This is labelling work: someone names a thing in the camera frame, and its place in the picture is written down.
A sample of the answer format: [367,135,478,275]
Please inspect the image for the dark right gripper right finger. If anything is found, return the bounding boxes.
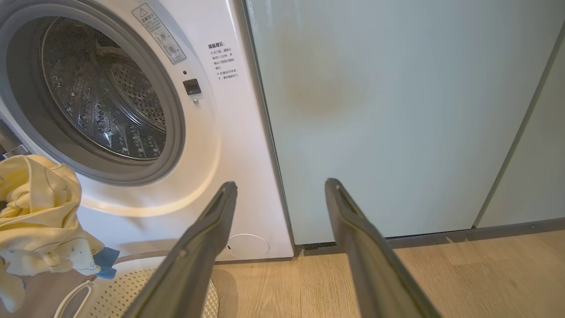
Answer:
[324,178,442,318]

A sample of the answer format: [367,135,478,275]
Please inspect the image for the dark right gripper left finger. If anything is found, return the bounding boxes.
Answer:
[121,181,239,318]

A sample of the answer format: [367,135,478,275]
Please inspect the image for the cream garment with blue trim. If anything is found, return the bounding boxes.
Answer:
[0,155,121,313]

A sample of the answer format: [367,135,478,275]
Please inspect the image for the white perforated laundry basket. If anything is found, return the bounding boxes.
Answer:
[54,251,220,318]

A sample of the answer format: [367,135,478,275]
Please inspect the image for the white front-load washing machine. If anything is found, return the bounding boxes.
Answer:
[0,0,295,265]

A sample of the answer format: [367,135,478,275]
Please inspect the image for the grey rubber door gasket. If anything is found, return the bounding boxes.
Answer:
[0,0,186,186]

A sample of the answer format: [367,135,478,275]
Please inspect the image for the pale green cabinet door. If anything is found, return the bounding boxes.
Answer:
[245,0,565,246]
[475,38,565,228]

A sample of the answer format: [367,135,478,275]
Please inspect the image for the round white filter cover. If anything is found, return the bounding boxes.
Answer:
[227,233,271,259]

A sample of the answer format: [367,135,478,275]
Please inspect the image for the dark grey cabinet plinth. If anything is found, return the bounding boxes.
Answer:
[295,217,565,257]

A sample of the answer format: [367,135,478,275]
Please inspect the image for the perforated steel washer drum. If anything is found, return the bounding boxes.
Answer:
[42,17,167,160]

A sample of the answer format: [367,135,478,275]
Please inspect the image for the grey warning sticker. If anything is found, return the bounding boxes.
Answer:
[132,4,187,64]

